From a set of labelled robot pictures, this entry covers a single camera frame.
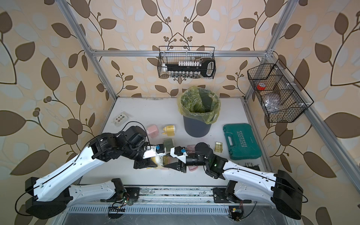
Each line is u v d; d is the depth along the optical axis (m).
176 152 0.55
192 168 0.82
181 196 0.75
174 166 0.59
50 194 0.38
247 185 0.47
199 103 0.85
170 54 0.91
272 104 0.70
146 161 0.55
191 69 0.87
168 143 0.85
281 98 0.73
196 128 0.98
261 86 0.81
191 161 0.60
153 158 0.59
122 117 1.05
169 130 0.94
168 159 0.63
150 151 0.53
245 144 0.87
